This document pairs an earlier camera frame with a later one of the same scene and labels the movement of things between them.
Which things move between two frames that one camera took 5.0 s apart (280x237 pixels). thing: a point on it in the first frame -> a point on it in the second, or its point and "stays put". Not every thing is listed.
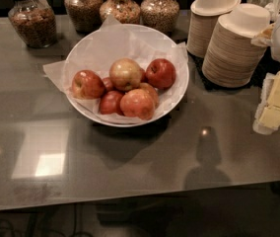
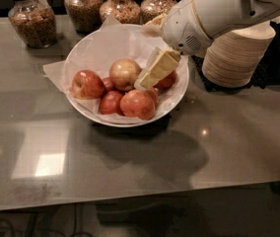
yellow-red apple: [124, 74] stays put
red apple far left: [87, 85] stays put
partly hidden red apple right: [146, 86] stays put
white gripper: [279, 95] -> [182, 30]
